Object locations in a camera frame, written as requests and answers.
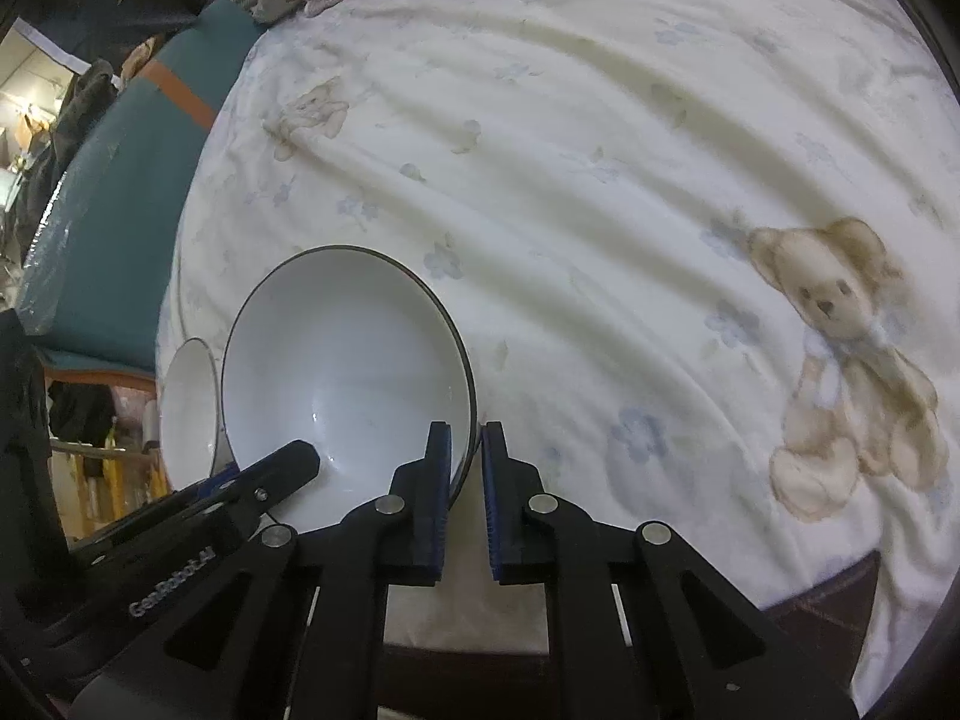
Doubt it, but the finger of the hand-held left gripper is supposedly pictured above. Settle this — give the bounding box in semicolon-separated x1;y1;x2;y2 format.
161;439;323;537

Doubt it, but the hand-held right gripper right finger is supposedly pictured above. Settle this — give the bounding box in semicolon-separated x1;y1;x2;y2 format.
480;420;860;720

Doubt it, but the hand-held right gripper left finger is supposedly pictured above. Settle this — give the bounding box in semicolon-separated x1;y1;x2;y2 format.
71;420;455;720

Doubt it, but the white patterned bowl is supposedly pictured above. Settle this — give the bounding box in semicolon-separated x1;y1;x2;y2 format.
159;337;227;494
221;244;479;535

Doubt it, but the teal mattress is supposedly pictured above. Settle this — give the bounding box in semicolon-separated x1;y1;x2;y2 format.
15;0;265;377

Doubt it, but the bear printed blanket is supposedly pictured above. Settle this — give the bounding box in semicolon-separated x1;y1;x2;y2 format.
154;0;960;720

